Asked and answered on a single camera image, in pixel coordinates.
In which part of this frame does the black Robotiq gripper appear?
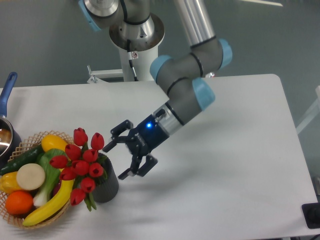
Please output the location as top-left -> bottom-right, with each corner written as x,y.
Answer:
102,114 -> 169,180

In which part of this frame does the red tulip bouquet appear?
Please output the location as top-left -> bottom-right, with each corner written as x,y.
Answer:
49,127 -> 108,211

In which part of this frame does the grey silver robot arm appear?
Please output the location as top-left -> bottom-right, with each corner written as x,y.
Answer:
78,0 -> 233,180

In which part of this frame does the dark grey ribbed vase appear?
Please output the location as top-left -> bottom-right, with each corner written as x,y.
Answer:
92,157 -> 119,203

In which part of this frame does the yellow banana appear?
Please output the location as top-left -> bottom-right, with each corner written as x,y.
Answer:
22,179 -> 74,227

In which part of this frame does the red fruit in basket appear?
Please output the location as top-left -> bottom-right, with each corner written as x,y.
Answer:
51,182 -> 62,197

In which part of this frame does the yellow lemon squash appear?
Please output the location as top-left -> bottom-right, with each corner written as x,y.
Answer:
41,134 -> 73,152

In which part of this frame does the green bok choy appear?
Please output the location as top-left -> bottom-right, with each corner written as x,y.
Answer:
33,148 -> 67,208

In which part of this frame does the woven wicker basket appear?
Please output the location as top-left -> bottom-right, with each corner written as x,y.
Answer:
0,130 -> 73,230

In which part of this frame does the green cucumber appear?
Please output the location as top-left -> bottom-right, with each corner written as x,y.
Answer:
0,144 -> 44,176

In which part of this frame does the beige round disc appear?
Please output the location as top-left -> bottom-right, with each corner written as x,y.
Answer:
16,163 -> 46,191

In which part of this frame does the orange fruit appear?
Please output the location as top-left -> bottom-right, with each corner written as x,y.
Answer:
5,190 -> 34,215

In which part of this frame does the yellow bell pepper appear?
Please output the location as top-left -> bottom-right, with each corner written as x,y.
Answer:
0,171 -> 23,194

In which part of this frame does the black device at edge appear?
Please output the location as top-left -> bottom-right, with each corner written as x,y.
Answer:
301,202 -> 320,229

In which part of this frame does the white table clamp bracket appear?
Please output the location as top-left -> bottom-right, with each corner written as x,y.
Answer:
87,65 -> 124,84

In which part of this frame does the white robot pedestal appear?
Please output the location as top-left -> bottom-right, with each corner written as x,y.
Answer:
118,46 -> 159,82

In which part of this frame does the black cable on pedestal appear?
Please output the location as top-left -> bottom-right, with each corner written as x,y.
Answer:
126,39 -> 139,82

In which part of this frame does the blue handled saucepan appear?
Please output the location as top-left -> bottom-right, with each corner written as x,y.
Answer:
0,72 -> 22,168

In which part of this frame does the white furniture frame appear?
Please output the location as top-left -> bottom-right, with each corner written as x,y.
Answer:
296,85 -> 320,135

